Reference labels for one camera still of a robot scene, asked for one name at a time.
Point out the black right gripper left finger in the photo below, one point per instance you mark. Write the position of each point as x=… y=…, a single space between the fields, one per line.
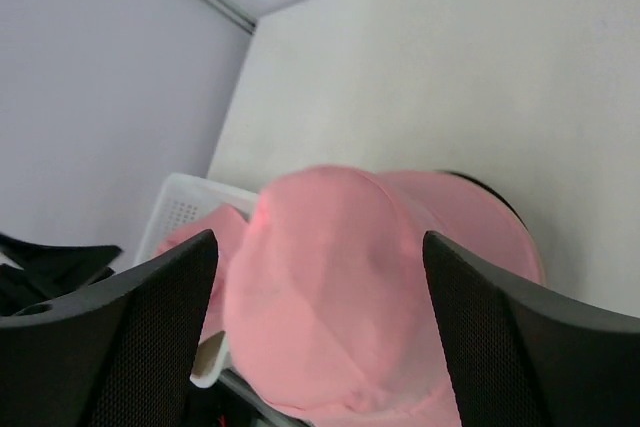
x=116 y=353

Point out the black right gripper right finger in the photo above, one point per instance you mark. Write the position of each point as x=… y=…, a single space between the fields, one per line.
x=520 y=354

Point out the pink bucket hat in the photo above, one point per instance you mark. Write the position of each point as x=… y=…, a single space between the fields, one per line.
x=210 y=247
x=327 y=308

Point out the beige bucket hat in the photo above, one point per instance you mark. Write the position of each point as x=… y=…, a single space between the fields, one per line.
x=539 y=263

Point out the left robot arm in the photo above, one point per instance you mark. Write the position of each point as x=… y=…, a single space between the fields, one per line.
x=33 y=273

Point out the white plastic basket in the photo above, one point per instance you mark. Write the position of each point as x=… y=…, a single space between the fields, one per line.
x=186 y=206

